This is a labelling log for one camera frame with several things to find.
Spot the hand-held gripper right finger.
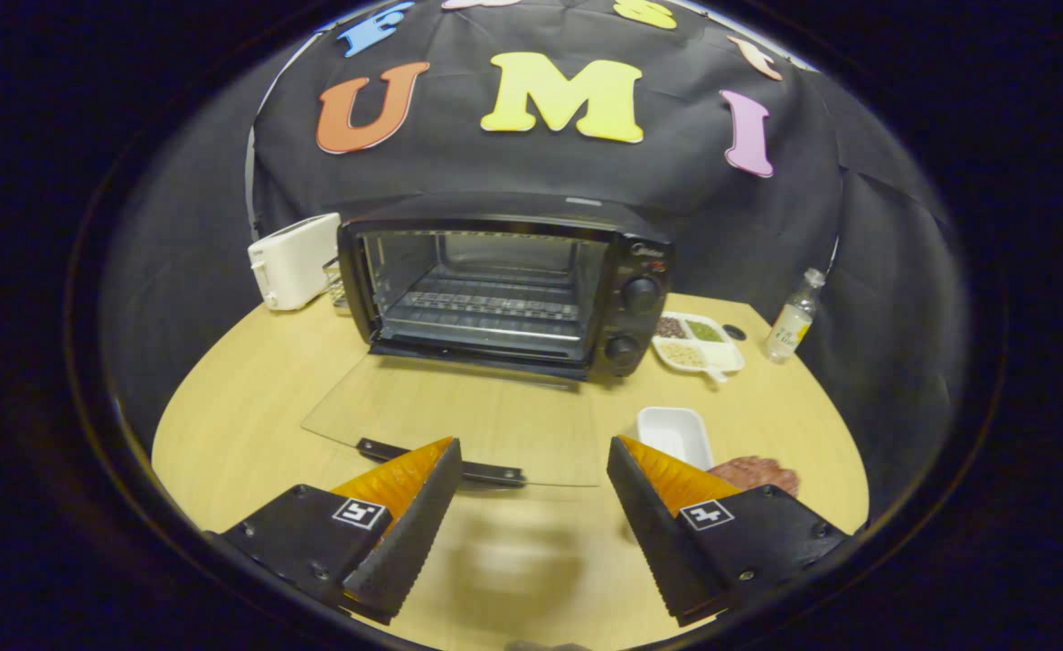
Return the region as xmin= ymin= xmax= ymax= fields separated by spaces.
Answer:
xmin=606 ymin=434 xmax=858 ymax=627

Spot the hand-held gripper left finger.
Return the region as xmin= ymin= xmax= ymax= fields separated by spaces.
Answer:
xmin=206 ymin=437 xmax=465 ymax=625

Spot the red raw meat piece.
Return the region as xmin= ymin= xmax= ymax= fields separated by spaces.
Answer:
xmin=708 ymin=455 xmax=801 ymax=498

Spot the black toaster oven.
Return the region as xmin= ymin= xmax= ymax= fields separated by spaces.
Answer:
xmin=301 ymin=191 xmax=675 ymax=490

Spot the white toaster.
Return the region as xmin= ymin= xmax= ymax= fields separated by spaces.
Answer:
xmin=247 ymin=212 xmax=343 ymax=313

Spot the white rectangular tray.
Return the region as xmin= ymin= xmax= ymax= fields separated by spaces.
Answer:
xmin=636 ymin=406 xmax=715 ymax=473

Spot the white divided dish with grains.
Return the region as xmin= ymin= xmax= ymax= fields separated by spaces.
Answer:
xmin=652 ymin=311 xmax=747 ymax=383

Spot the clear bottle with yellow label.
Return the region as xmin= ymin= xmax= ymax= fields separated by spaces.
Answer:
xmin=764 ymin=268 xmax=827 ymax=364

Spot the metal wire rack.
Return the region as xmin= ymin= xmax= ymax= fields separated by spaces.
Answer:
xmin=322 ymin=258 xmax=350 ymax=310

